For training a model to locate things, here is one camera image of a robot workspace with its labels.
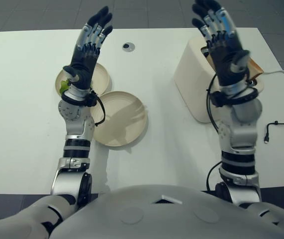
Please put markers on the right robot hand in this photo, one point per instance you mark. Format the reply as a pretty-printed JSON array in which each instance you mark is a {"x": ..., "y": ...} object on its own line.
[{"x": 225, "y": 64}]

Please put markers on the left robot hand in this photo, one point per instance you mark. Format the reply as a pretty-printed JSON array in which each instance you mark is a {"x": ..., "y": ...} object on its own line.
[{"x": 84, "y": 64}]

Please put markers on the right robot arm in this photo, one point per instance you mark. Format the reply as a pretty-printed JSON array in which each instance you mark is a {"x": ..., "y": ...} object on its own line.
[{"x": 241, "y": 129}]

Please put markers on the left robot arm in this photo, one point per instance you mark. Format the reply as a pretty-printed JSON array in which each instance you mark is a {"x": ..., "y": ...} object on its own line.
[{"x": 75, "y": 129}]

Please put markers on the beige plate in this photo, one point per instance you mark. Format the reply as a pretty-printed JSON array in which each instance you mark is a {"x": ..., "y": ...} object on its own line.
[
  {"x": 102, "y": 78},
  {"x": 122, "y": 119}
]

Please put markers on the bread slice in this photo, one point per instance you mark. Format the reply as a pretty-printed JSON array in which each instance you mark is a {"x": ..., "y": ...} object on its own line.
[{"x": 255, "y": 68}]

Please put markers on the green lettuce leaf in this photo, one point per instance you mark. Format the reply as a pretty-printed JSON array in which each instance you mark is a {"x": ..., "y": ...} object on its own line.
[{"x": 63, "y": 86}]

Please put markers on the cream toaster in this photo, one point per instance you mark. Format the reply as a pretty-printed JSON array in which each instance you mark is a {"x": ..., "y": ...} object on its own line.
[{"x": 194, "y": 82}]

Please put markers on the robot body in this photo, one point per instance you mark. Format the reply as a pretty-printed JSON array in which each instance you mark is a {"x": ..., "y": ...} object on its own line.
[{"x": 161, "y": 219}]

